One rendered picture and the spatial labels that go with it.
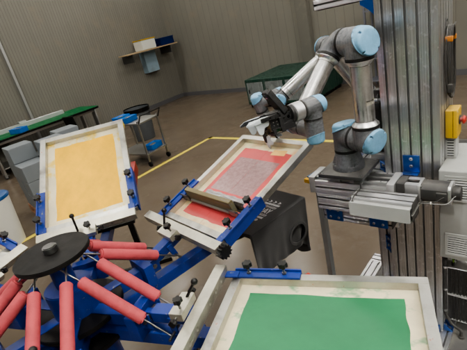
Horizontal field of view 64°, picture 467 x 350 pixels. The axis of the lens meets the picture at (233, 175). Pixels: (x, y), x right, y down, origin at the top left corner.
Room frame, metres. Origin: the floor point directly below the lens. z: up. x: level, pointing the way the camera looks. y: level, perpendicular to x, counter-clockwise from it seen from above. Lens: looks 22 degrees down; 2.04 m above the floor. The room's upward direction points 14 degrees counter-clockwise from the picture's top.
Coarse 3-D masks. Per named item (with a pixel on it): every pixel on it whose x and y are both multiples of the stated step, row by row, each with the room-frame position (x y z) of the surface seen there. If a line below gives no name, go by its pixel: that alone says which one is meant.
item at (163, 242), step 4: (164, 240) 1.72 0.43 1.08; (168, 240) 1.70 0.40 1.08; (176, 240) 1.72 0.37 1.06; (156, 244) 1.72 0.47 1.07; (160, 244) 1.70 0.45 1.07; (164, 244) 1.69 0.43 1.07; (168, 244) 1.69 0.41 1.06; (172, 244) 1.71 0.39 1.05; (156, 248) 1.69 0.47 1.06; (160, 248) 1.68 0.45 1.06; (164, 248) 1.68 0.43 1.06; (160, 252) 1.66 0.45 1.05; (164, 252) 1.67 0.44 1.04; (168, 252) 1.68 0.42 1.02; (160, 256) 1.65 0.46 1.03; (164, 256) 1.67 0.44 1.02; (160, 260) 1.65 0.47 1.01
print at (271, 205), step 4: (268, 200) 2.13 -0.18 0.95; (272, 200) 2.12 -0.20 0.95; (268, 204) 2.08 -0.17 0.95; (272, 204) 2.06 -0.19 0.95; (276, 204) 2.05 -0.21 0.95; (280, 204) 2.04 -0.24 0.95; (264, 208) 2.04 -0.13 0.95; (268, 208) 2.02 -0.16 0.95; (272, 208) 2.01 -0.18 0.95; (276, 208) 2.00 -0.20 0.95; (264, 212) 1.99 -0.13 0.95; (268, 212) 1.97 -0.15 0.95; (260, 216) 1.96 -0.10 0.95; (264, 216) 1.95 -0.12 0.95; (256, 220) 1.92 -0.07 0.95
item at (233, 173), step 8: (248, 152) 2.31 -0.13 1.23; (256, 152) 2.27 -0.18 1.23; (264, 152) 2.22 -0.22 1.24; (240, 160) 2.26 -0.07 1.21; (248, 160) 2.22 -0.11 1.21; (256, 160) 2.18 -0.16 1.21; (232, 168) 2.22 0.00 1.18; (240, 168) 2.18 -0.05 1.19; (248, 168) 2.14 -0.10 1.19; (224, 176) 2.17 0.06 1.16; (232, 176) 2.13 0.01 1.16; (240, 176) 2.09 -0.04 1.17; (216, 184) 2.14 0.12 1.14; (224, 184) 2.09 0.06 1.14; (232, 184) 2.06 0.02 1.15; (224, 192) 2.01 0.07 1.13; (192, 208) 2.01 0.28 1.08; (200, 208) 1.98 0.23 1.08; (208, 208) 1.94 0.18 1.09; (200, 216) 1.91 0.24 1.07
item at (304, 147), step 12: (240, 144) 2.43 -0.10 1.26; (264, 144) 2.31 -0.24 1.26; (276, 144) 2.22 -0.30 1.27; (288, 144) 2.13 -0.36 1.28; (300, 144) 2.06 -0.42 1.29; (228, 156) 2.35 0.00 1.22; (300, 156) 1.97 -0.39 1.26; (216, 168) 2.28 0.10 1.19; (288, 168) 1.90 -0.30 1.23; (204, 180) 2.22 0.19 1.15; (276, 180) 1.85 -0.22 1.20; (264, 192) 1.79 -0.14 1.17; (180, 204) 2.09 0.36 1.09; (168, 216) 1.99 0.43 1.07; (180, 216) 1.94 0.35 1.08; (192, 228) 1.80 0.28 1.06; (204, 228) 1.74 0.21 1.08
